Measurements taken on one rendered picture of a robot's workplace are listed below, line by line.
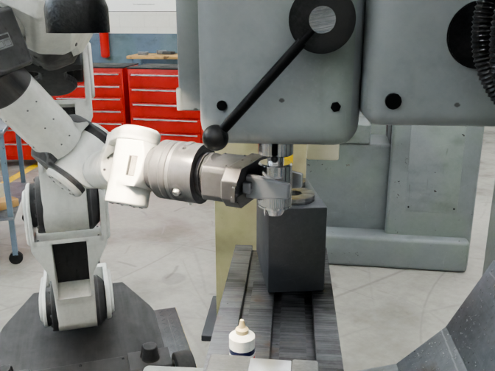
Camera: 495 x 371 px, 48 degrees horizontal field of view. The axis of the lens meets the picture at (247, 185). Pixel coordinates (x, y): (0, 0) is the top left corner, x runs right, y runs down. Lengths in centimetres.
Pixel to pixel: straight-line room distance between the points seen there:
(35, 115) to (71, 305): 71
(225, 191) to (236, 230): 192
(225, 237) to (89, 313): 118
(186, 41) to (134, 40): 938
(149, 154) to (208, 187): 11
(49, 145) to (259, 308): 50
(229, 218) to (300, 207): 152
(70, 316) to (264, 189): 99
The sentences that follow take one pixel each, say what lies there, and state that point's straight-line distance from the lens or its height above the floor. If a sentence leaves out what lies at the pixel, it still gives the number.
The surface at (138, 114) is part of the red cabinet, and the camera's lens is 555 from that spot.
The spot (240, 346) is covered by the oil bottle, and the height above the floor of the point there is 98.
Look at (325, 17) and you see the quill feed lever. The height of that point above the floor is 146.
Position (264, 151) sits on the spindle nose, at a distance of 75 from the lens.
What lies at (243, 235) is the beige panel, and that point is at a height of 47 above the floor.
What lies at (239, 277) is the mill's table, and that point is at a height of 90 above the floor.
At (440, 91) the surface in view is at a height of 138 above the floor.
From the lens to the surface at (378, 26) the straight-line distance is 63.
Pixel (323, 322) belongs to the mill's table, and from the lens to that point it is 110.
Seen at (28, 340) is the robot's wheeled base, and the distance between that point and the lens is 179.
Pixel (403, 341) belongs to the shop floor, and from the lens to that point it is 283.
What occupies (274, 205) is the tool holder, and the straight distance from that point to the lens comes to 76.
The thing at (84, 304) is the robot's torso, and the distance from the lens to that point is 161.
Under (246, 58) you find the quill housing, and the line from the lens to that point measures 65.
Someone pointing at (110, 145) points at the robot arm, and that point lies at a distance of 93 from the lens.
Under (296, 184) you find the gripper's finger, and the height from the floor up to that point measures 123.
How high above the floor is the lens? 146
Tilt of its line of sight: 17 degrees down
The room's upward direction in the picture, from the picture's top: straight up
